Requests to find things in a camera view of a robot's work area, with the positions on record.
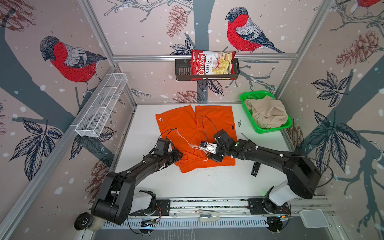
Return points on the white square box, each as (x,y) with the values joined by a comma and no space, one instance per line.
(313,219)

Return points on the small black marker object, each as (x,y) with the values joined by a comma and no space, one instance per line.
(255,169)

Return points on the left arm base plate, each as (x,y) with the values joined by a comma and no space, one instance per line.
(161,208)

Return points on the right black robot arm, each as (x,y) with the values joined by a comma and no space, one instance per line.
(302,175)

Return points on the beige shorts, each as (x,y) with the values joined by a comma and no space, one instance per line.
(267,113)

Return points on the tape roll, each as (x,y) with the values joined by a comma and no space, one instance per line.
(87,221)

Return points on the red cassava chips bag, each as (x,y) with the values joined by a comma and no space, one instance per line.
(212,63)

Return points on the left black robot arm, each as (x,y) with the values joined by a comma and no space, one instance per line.
(114,201)

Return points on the grey clip tool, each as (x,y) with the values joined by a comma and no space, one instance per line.
(208,216)

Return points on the orange shorts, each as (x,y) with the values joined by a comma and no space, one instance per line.
(187,127)

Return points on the white wire mesh shelf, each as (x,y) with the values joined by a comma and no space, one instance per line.
(98,113)

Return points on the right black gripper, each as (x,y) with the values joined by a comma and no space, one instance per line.
(215,158)

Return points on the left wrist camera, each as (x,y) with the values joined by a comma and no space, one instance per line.
(162,147)

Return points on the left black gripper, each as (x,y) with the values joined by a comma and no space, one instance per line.
(177,155)

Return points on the black wall basket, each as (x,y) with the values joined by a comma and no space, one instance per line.
(183,72)

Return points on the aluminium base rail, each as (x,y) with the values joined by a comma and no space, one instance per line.
(234,213)

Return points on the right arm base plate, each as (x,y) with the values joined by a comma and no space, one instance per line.
(260,206)

